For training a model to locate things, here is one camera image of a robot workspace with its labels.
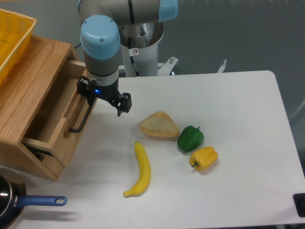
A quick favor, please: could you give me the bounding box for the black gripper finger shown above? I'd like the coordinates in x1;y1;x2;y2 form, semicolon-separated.
77;76;93;105
111;93;132;116

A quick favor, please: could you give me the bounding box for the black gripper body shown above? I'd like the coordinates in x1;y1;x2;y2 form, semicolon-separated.
88;75;119;107

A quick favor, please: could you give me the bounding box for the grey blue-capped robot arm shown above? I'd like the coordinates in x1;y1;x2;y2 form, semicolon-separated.
78;0;179;114

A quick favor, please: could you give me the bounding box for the wooden drawer cabinet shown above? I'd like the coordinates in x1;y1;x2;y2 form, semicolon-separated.
0;36;77;180

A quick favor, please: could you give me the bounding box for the toy bread slice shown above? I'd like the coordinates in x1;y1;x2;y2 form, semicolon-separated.
139;111;180;141

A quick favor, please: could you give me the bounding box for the green toy bell pepper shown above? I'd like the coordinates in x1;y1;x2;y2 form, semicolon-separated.
177;125;204;153

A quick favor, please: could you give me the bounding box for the yellow toy banana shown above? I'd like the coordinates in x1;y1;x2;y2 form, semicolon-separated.
123;141;151;198

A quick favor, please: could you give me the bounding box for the yellow plastic basket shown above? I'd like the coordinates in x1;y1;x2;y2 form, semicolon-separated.
0;9;37;83

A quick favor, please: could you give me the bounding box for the yellow toy bell pepper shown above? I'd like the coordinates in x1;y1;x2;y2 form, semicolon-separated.
189;146;218;172

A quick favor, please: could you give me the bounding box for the black table-edge clamp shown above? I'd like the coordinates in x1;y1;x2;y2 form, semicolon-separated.
293;193;305;218

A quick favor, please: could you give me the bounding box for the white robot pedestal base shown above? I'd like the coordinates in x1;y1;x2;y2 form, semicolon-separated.
118;21;228;78

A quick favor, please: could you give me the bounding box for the blue-handled dark pan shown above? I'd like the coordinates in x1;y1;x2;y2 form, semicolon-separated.
0;175;67;229

